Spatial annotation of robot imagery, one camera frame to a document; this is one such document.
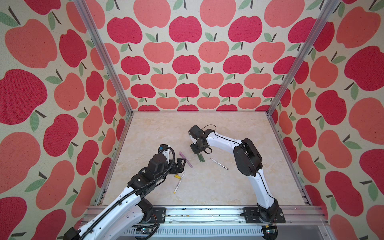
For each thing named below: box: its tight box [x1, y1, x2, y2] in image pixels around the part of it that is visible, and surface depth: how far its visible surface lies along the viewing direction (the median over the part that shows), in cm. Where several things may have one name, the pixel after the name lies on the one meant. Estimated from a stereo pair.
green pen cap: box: [197, 153, 205, 162], surface depth 98 cm
